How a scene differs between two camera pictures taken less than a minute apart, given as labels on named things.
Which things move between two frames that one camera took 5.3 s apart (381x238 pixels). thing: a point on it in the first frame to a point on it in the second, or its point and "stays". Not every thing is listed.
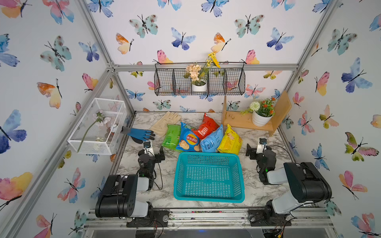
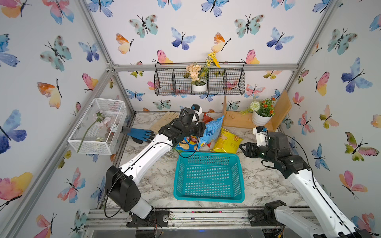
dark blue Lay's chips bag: [189, 141] stays
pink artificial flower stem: [100, 120] stays
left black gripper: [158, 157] to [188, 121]
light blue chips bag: [211, 143] to [210, 133]
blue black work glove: [138, 135] stays
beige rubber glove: [159, 128] stays
